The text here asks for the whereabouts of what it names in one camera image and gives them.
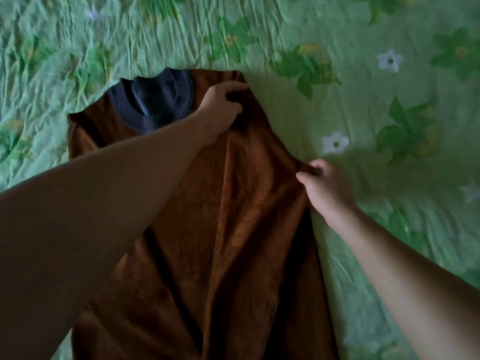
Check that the person's left thumb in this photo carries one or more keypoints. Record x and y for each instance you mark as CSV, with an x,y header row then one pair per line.
x,y
235,108

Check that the brown sweater with dark collar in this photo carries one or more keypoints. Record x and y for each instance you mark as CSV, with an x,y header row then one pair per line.
x,y
210,239

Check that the person's left forearm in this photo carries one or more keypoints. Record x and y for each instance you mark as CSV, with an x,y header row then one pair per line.
x,y
93,206

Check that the green floral bedsheet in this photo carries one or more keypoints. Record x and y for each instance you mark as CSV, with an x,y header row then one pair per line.
x,y
375,89

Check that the person's right hand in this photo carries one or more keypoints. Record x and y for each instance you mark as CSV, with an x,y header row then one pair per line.
x,y
330,191

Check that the person's right fingers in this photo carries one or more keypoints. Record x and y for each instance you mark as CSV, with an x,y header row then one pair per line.
x,y
310,171

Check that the person's left hand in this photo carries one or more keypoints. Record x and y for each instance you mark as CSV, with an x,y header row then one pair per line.
x,y
216,108

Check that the person's right forearm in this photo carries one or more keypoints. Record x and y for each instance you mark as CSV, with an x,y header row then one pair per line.
x,y
408,288

